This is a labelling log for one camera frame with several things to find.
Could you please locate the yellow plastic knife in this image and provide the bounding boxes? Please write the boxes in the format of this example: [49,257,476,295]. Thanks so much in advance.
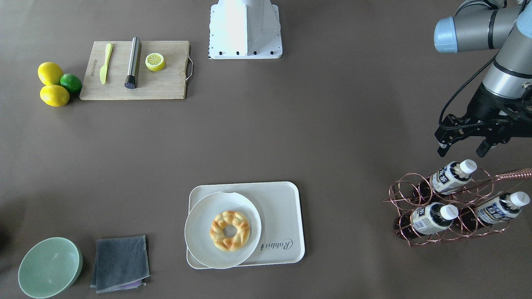
[99,42,113,84]

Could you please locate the wooden cutting board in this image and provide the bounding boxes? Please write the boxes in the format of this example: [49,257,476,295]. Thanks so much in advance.
[79,40,190,100]

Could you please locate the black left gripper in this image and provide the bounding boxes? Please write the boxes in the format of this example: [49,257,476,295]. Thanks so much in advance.
[435,83,532,157]

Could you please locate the yellow lemon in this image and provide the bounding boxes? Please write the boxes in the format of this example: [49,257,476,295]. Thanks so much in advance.
[39,85,70,107]
[37,62,64,86]

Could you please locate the half lemon slice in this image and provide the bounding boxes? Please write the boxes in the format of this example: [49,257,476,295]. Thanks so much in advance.
[145,53,166,71]

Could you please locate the white round plate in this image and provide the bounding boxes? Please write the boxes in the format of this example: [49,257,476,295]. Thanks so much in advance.
[185,192,262,269]

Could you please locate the tea bottle rack back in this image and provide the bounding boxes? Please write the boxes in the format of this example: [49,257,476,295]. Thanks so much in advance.
[460,191,530,233]
[393,202,459,240]

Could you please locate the copper wire bottle rack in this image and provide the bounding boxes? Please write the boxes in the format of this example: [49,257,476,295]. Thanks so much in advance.
[387,168,531,247]

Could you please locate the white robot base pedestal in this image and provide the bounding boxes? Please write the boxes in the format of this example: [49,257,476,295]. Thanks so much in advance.
[208,0,283,59]

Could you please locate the mint green bowl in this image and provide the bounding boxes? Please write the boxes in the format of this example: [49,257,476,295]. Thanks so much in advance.
[18,237,83,299]

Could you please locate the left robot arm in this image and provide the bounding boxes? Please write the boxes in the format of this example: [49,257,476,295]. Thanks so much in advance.
[433,0,532,157]

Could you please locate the white serving tray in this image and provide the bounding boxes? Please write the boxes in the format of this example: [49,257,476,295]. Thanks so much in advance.
[187,181,305,269]

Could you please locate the steel muddler black tip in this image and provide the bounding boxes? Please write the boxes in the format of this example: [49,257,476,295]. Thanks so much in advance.
[124,37,140,90]

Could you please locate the tea bottle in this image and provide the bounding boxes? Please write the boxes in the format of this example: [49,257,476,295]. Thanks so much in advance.
[412,159,478,204]

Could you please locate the yellow lemon near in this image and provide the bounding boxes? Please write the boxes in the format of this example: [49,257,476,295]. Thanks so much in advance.
[39,85,70,107]

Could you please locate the grey folded cloth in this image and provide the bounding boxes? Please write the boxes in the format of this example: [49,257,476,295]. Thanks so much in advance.
[91,235,150,293]

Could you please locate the green lime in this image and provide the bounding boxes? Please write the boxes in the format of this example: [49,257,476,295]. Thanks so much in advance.
[59,74,82,93]

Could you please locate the yellow lemon far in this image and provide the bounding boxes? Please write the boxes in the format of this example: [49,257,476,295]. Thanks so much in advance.
[37,62,64,86]

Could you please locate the braided ring donut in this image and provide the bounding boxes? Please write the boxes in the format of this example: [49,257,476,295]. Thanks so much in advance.
[209,210,251,252]

